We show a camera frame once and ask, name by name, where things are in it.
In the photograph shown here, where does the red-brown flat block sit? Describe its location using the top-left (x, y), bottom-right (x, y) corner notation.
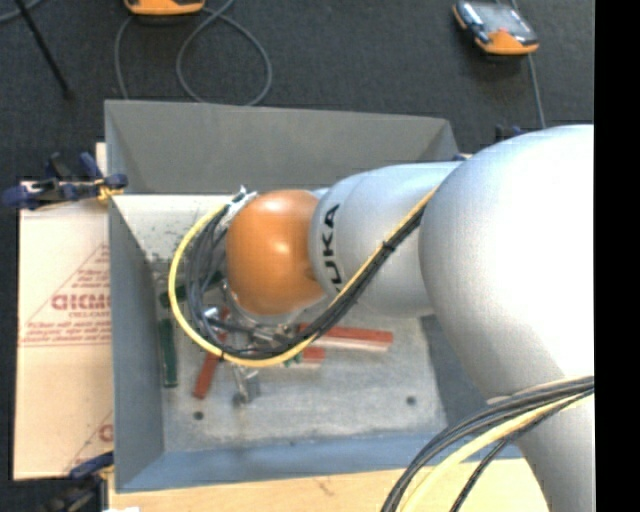
top-left (293, 345), bottom-right (328, 370)
top-left (192, 305), bottom-right (232, 401)
top-left (297, 322), bottom-right (395, 355)

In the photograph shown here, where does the grey metal bin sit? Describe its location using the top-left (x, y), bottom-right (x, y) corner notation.
top-left (103, 99), bottom-right (524, 494)

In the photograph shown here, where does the dark green flat block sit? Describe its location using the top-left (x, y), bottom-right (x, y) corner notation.
top-left (157, 318), bottom-right (180, 389)

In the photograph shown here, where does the brown cardboard board, red print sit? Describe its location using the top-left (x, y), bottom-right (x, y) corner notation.
top-left (11, 141), bottom-right (117, 482)

